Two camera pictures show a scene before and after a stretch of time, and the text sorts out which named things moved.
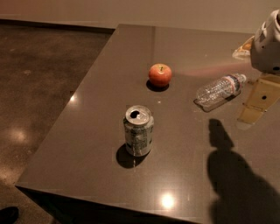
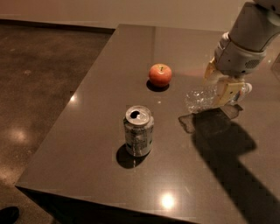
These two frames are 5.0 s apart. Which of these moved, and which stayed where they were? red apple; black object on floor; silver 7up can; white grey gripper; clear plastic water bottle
Moved: white grey gripper; clear plastic water bottle
Stayed: red apple; silver 7up can; black object on floor
